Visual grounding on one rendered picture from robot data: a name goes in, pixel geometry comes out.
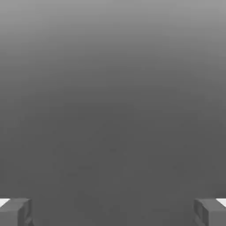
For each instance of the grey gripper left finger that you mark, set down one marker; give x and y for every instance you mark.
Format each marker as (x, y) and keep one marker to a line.
(14, 211)

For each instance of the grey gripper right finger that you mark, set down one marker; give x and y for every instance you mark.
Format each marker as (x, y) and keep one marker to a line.
(211, 211)

